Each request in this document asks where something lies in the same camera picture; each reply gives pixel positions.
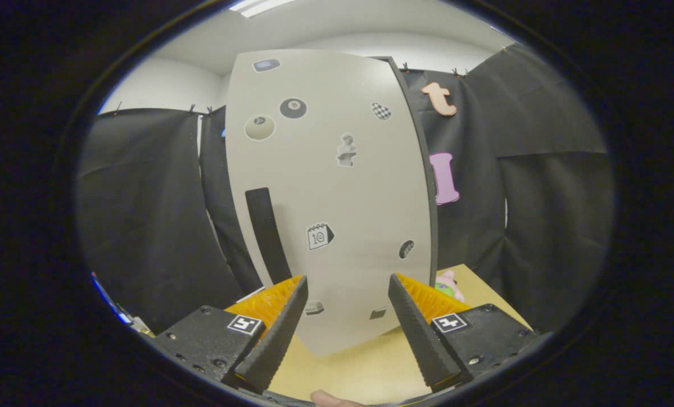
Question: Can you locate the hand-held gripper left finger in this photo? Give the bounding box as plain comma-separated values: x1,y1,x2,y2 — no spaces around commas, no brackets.
156,275,309,395

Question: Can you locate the long ceiling light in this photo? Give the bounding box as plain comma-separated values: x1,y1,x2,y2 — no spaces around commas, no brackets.
230,0,295,18

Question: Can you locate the black backdrop cloth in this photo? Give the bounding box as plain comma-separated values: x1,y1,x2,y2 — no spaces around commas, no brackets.
77,45,615,334

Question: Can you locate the white shoe cabinet door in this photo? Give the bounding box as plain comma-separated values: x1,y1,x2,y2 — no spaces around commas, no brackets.
225,49,433,358

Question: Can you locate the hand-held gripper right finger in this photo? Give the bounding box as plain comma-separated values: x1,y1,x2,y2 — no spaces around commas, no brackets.
388,273,541,392

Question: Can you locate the pink green plush toy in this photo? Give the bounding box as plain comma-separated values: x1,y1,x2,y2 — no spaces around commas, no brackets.
434,270,465,302

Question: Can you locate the grey shoe cabinet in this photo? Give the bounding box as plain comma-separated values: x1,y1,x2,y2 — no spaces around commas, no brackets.
379,55,439,271

